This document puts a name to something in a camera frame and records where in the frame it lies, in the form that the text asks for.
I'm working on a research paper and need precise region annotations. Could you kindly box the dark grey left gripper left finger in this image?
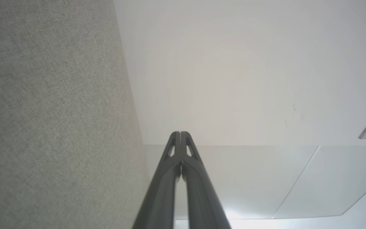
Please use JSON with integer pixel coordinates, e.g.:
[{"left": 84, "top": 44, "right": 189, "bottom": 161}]
[{"left": 132, "top": 131, "right": 182, "bottom": 229}]

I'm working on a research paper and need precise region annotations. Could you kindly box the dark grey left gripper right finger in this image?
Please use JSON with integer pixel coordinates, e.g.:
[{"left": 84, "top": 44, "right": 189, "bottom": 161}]
[{"left": 181, "top": 131, "right": 232, "bottom": 229}]

